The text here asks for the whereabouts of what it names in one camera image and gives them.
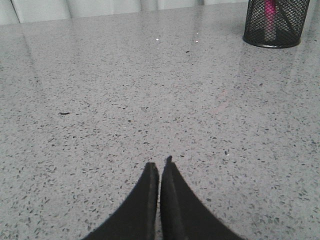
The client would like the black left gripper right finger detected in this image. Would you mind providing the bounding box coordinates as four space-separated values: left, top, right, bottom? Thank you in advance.
160 156 241 240

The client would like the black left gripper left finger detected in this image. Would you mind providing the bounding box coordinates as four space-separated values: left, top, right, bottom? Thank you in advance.
85 162 159 240

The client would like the grey curtain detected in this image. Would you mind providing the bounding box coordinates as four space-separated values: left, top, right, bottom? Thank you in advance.
0 0 237 25

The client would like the pink marker pen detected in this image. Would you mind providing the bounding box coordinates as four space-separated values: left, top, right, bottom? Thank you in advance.
264 0 277 42

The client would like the black mesh pen holder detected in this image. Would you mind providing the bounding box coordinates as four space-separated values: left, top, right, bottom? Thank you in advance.
242 0 310 49

